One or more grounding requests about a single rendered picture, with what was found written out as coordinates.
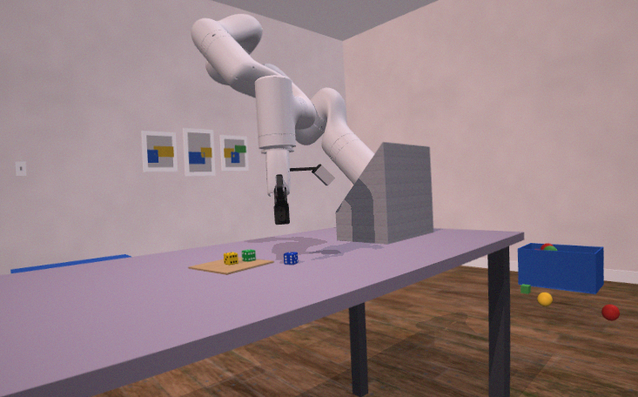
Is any tan mat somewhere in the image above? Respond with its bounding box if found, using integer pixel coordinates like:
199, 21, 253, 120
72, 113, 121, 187
188, 257, 274, 275

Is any blue die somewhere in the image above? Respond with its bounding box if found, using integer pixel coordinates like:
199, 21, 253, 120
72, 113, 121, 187
284, 252, 298, 265

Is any green die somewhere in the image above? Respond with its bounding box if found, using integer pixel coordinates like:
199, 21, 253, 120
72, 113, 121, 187
242, 249, 256, 262

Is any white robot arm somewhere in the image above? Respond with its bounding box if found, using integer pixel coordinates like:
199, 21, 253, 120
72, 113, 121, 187
191, 14, 374, 184

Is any yellow die with black pips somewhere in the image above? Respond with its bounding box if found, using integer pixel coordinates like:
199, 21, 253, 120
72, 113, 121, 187
224, 252, 238, 266

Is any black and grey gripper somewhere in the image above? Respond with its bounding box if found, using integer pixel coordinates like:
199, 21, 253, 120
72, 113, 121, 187
261, 148, 294, 225

